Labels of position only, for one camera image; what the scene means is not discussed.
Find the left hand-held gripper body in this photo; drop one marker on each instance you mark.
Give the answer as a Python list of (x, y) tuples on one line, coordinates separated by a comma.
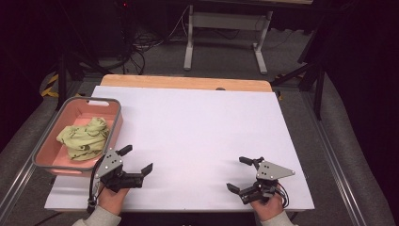
[(109, 164)]

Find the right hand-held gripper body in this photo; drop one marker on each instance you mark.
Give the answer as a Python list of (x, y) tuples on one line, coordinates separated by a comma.
[(271, 172)]

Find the green patterned cloth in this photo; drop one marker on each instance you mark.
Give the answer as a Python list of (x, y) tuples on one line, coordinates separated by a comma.
[(84, 139)]

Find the pink basket with grey rim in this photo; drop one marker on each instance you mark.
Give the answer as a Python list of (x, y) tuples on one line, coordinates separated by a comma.
[(47, 153)]

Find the person's left hand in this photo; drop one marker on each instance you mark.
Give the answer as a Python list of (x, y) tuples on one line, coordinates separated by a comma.
[(111, 199)]

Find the person's right hand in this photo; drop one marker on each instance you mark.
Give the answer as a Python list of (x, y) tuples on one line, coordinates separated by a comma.
[(266, 208)]

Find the white board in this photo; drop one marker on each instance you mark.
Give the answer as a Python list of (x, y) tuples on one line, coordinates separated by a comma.
[(194, 132)]

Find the wooden table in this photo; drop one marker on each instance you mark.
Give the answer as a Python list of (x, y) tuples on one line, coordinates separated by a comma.
[(175, 82)]

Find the black metal stand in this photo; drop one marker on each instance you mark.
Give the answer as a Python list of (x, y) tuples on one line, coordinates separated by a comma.
[(62, 78), (318, 91)]

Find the yellow black striped tape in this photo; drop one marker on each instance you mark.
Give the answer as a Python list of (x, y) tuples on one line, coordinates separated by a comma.
[(49, 88)]

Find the aluminium rail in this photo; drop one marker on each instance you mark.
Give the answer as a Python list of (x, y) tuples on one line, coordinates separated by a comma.
[(335, 163), (15, 188)]

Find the white metal desk frame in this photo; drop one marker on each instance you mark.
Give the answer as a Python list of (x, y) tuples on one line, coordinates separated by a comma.
[(226, 20)]

